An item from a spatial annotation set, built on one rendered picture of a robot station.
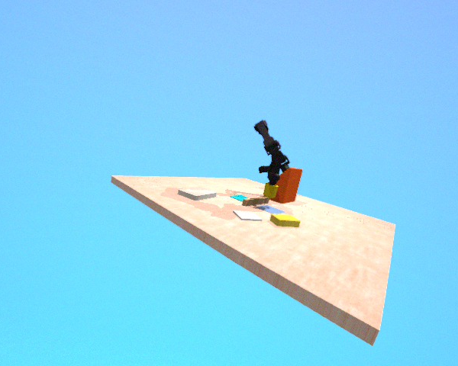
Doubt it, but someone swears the tan flat bar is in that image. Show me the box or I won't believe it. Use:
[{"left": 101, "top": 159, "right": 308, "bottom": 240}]
[{"left": 242, "top": 197, "right": 269, "bottom": 206}]

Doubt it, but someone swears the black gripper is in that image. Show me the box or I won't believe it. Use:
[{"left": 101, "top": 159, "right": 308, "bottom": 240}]
[{"left": 267, "top": 161, "right": 282, "bottom": 186}]

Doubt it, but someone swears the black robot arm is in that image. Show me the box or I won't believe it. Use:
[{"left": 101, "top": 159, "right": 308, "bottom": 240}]
[{"left": 254, "top": 120, "right": 290, "bottom": 173}]

